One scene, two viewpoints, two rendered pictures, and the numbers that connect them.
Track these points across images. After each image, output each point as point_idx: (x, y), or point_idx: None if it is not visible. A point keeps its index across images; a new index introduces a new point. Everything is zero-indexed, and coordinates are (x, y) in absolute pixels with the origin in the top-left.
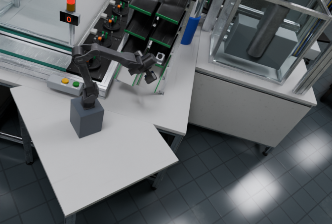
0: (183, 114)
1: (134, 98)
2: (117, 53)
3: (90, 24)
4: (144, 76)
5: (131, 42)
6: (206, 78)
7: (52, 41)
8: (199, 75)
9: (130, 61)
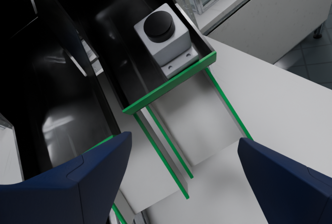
0: (317, 97)
1: (207, 182)
2: None
3: None
4: (178, 135)
5: (41, 114)
6: (220, 31)
7: None
8: (210, 37)
9: None
